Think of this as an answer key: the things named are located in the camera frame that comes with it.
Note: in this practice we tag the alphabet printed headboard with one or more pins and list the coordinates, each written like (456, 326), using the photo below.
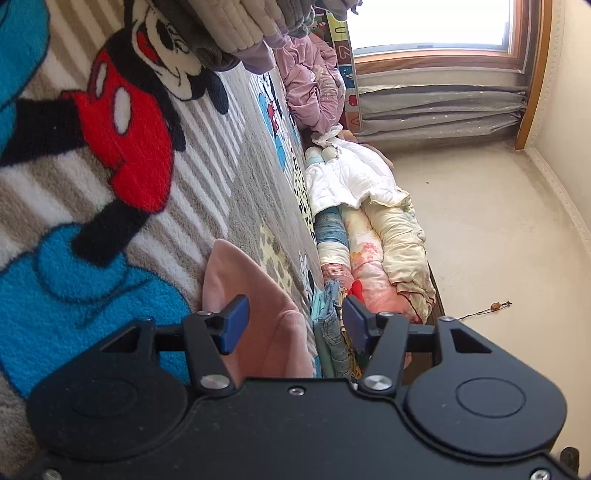
(344, 50)

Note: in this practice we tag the pink sweatshirt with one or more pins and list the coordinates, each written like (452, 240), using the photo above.
(277, 332)

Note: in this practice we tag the stack of grey folded clothes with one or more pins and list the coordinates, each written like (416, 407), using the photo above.
(231, 27)

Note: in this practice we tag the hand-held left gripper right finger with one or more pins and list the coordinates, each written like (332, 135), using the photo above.
(358, 323)

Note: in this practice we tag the cartoon mouse printed blanket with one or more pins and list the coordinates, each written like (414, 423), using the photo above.
(207, 161)

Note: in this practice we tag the window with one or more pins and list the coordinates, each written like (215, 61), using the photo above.
(429, 23)

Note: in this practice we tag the folded clothes stack with jeans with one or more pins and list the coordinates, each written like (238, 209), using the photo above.
(332, 323)

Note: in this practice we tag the white quilt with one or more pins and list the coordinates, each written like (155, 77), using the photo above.
(351, 180)

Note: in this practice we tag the pile of folded quilts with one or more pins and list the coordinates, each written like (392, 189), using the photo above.
(364, 258)

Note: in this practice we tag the wooden window frame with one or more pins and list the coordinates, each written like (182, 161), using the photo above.
(535, 69)

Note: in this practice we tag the purple quilt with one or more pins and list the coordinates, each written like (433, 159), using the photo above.
(314, 83)

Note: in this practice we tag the blue folded quilt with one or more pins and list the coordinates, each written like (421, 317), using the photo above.
(330, 226)

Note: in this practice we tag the grey curtain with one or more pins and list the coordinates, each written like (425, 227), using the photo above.
(438, 106)

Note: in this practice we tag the cream quilt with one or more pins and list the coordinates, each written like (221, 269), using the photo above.
(401, 240)

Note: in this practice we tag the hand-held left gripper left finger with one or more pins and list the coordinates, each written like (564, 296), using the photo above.
(235, 323)

